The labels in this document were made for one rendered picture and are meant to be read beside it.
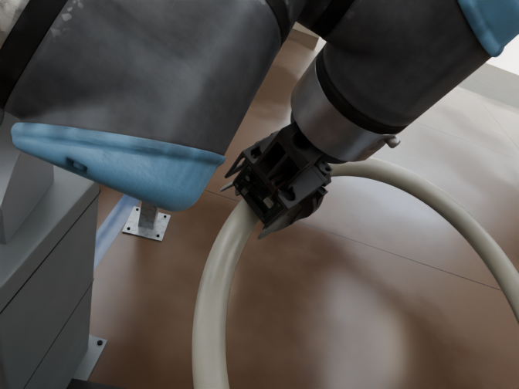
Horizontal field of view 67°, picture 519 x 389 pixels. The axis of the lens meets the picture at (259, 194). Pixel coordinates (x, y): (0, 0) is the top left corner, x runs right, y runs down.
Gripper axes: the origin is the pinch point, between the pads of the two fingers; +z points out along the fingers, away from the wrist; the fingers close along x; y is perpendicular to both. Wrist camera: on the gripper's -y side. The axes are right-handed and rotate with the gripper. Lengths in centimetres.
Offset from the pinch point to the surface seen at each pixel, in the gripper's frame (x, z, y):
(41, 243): -23, 42, 18
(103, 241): -46, 150, -20
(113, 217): -56, 156, -32
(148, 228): -40, 151, -42
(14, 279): -19, 40, 25
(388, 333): 77, 122, -99
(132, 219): -49, 154, -38
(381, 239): 47, 146, -161
